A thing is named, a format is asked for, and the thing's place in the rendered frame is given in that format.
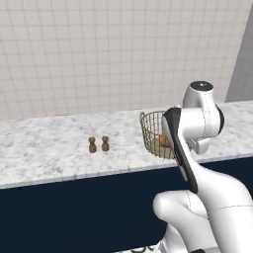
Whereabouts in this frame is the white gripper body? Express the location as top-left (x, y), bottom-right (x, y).
top-left (189, 136), bottom-right (212, 155)

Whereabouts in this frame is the brown bread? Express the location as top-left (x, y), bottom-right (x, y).
top-left (159, 130), bottom-right (172, 148)

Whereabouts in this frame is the dark blue counter front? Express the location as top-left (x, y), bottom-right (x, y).
top-left (0, 155), bottom-right (253, 253)

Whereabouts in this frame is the brown wooden shaker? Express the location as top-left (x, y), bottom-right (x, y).
top-left (101, 134), bottom-right (110, 152)
top-left (88, 136), bottom-right (98, 154)

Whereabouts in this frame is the wire mesh basket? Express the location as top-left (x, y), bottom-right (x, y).
top-left (139, 110), bottom-right (176, 160)

